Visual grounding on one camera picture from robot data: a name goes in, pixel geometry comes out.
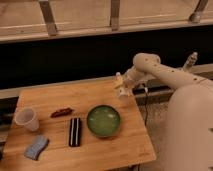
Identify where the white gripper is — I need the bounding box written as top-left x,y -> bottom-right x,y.
115,70 -> 140,99

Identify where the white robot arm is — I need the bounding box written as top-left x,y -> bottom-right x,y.
115,53 -> 213,171

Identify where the green ceramic bowl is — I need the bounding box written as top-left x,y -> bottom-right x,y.
87,105 -> 121,137

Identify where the wooden board table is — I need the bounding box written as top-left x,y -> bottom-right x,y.
0,79 -> 156,171

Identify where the black white striped bar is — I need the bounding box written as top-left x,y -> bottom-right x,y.
69,118 -> 81,147

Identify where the brown red snack wrapper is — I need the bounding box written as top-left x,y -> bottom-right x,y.
50,108 -> 73,118

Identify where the metal valve fitting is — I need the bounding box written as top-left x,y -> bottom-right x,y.
182,52 -> 198,72

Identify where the translucent plastic cup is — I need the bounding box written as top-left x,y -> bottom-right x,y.
14,107 -> 39,131

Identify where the blue sponge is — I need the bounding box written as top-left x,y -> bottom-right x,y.
24,135 -> 49,161

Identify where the metal window frame post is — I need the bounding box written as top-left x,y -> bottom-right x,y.
38,0 -> 57,36
189,0 -> 208,23
110,0 -> 120,31

